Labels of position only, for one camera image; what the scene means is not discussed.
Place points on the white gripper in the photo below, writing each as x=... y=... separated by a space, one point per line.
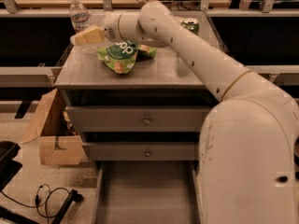
x=109 y=27

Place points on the clear plastic water bottle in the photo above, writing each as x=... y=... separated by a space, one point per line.
x=80 y=18

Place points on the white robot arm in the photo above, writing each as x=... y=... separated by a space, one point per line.
x=246 y=148

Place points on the grey top drawer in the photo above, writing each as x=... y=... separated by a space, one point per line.
x=87 y=119

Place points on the grey drawer cabinet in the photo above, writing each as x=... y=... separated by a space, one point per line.
x=164 y=80

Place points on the grey middle drawer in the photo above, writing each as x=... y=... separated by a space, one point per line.
x=141 y=151

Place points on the grey open bottom drawer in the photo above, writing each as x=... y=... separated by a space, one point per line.
x=146 y=192

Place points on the green snack bag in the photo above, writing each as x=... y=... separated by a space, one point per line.
x=122 y=56

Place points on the green soda can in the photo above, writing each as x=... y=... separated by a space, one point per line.
x=191 y=24

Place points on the brown cardboard box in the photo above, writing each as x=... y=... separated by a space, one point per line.
x=48 y=127

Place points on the black chair base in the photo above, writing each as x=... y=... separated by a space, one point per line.
x=14 y=218

